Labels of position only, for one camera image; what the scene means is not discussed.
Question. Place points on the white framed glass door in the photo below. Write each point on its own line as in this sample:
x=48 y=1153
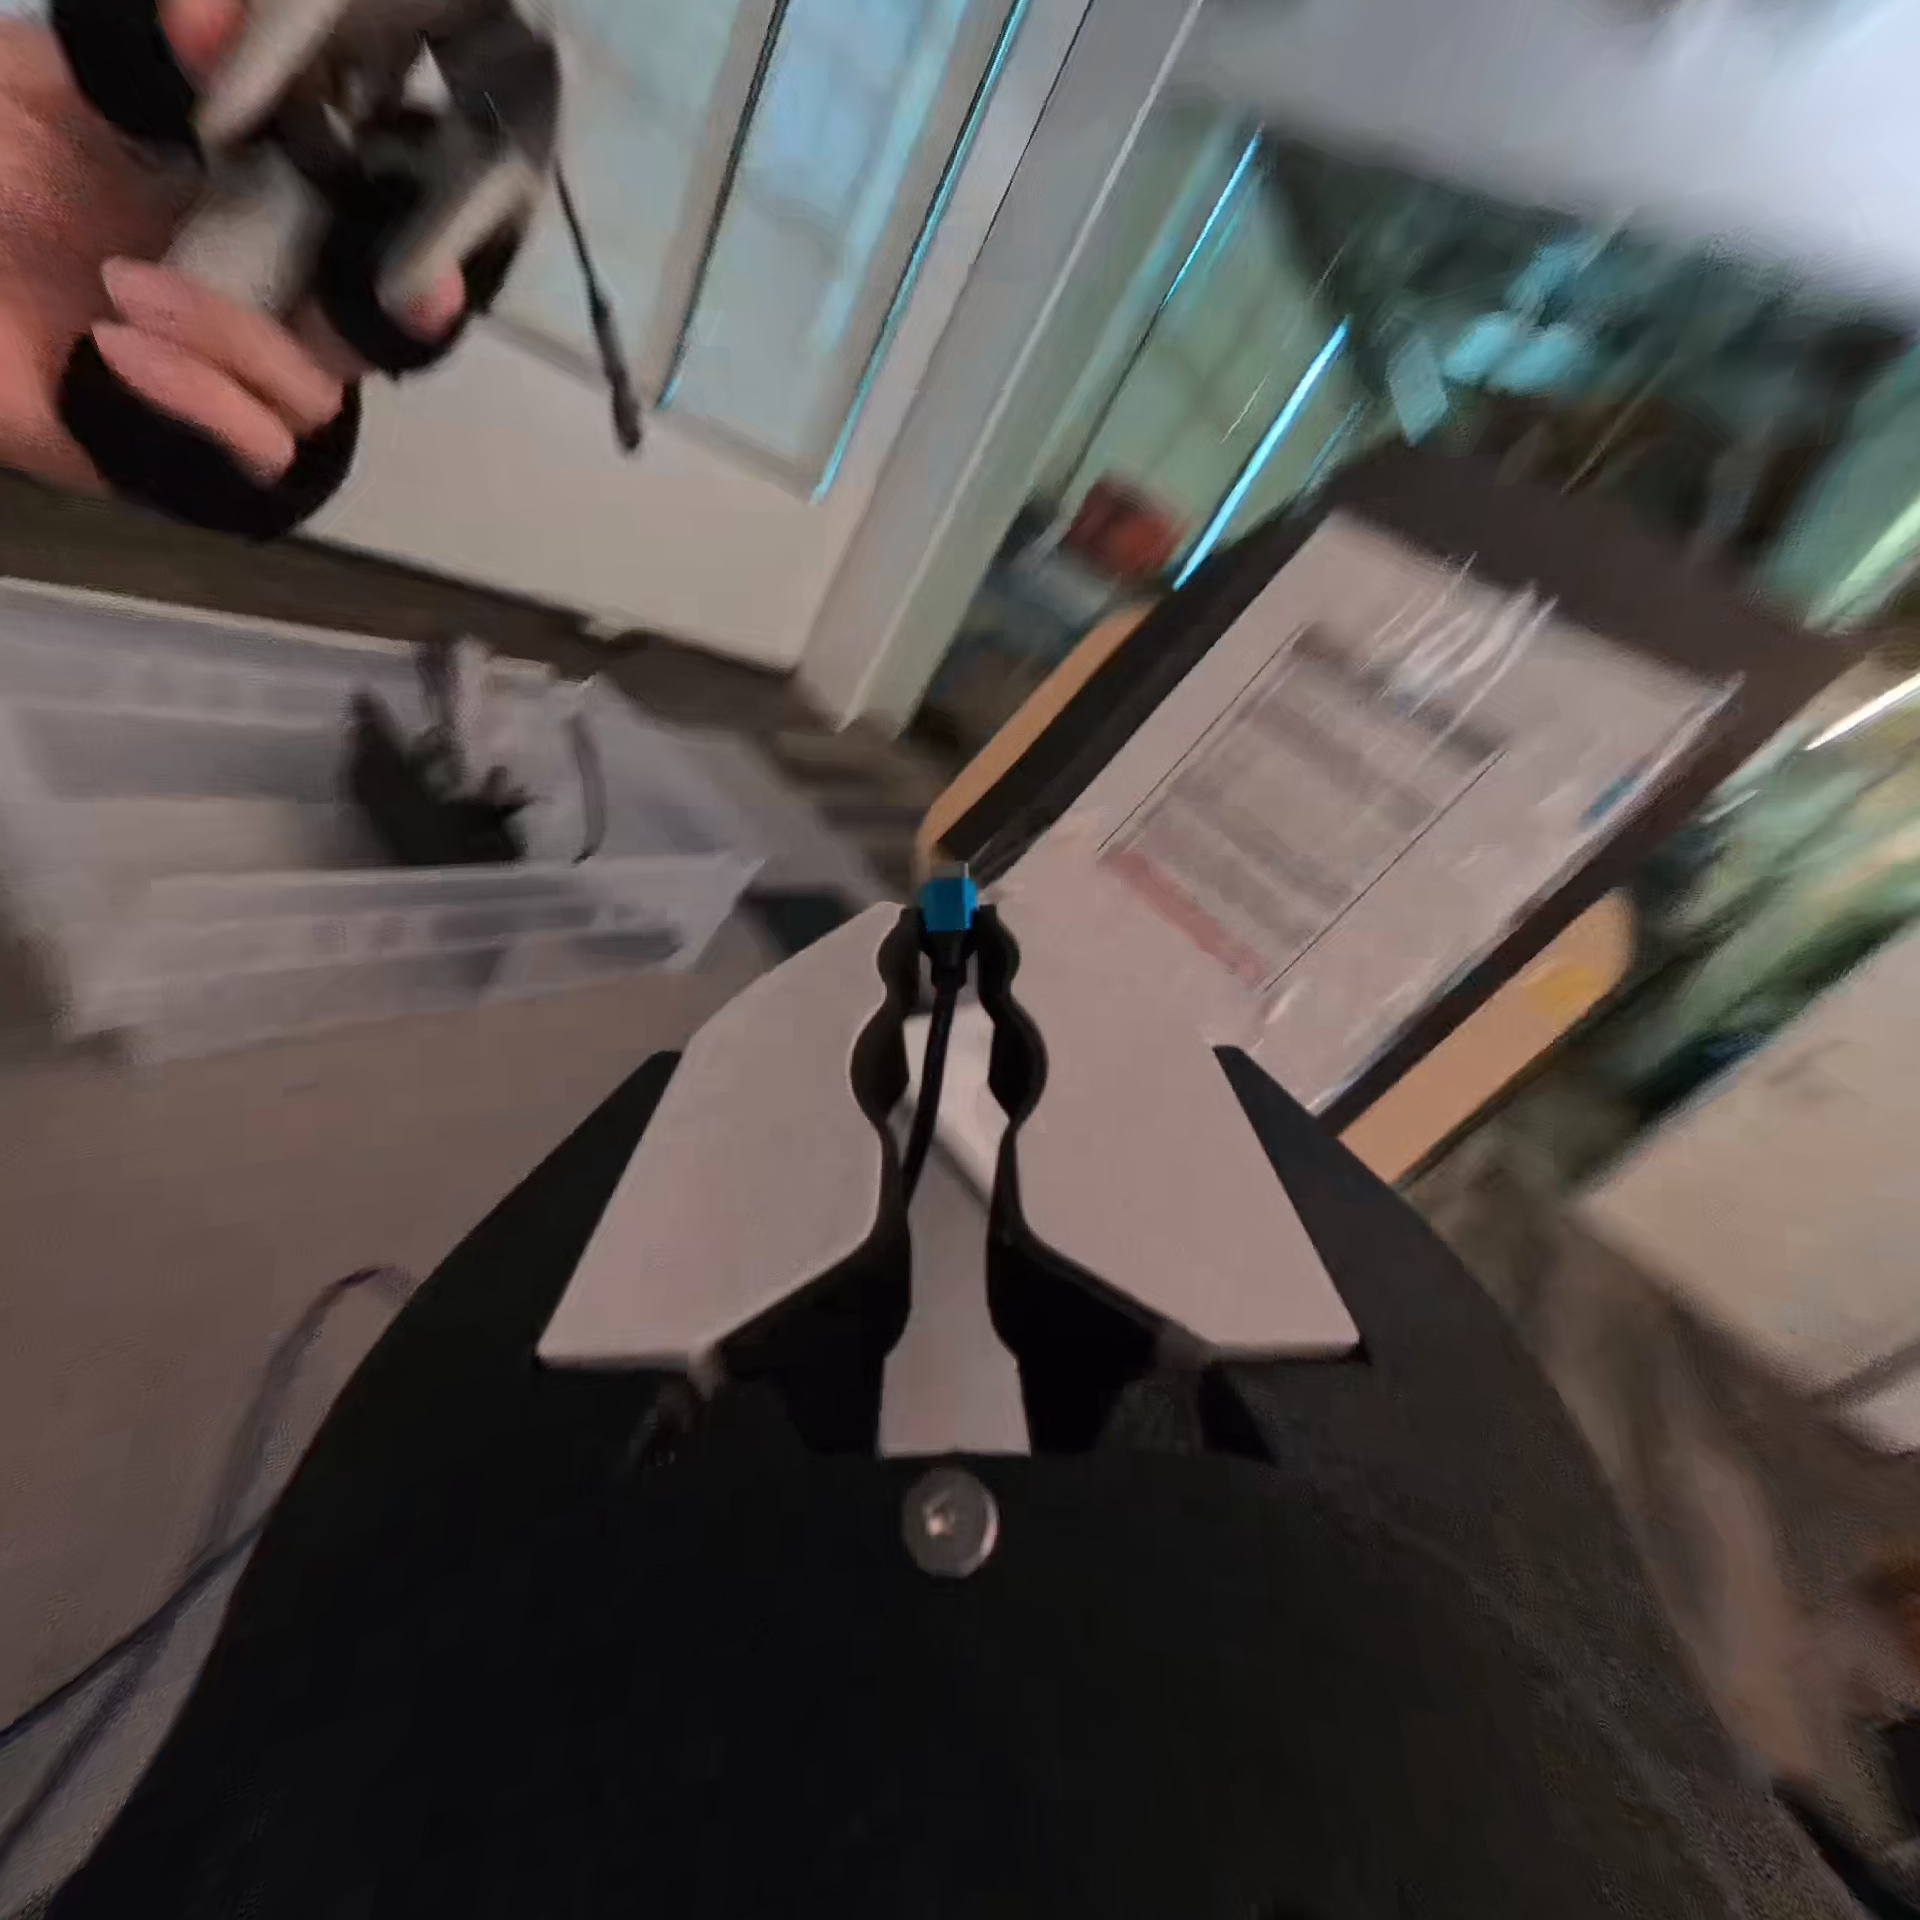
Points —
x=839 y=301

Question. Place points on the sign display on white stand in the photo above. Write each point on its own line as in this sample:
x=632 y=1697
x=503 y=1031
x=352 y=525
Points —
x=1350 y=811

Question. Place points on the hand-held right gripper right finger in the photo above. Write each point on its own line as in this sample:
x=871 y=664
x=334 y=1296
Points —
x=1171 y=1200

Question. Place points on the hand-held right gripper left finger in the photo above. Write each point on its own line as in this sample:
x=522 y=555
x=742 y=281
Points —
x=721 y=1200

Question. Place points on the clear plastic bins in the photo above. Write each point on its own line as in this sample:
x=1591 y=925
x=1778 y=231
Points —
x=224 y=839

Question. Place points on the person's left hand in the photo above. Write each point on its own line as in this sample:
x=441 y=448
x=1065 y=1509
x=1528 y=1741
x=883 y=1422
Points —
x=89 y=196

